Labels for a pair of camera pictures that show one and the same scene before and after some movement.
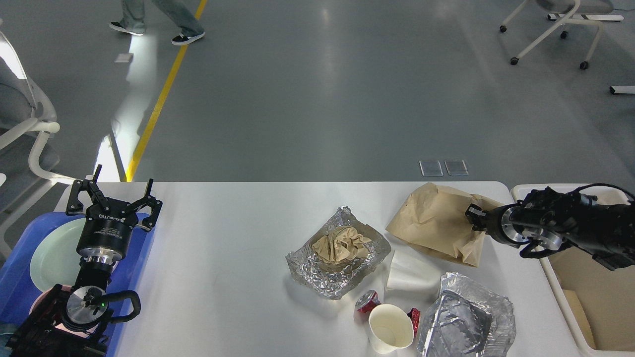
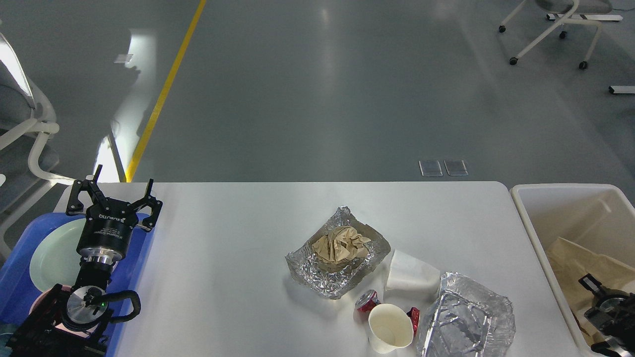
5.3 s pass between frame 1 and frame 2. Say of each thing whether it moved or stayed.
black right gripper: moved
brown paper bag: moved
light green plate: stayed
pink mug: stayed
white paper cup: stayed
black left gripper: stayed
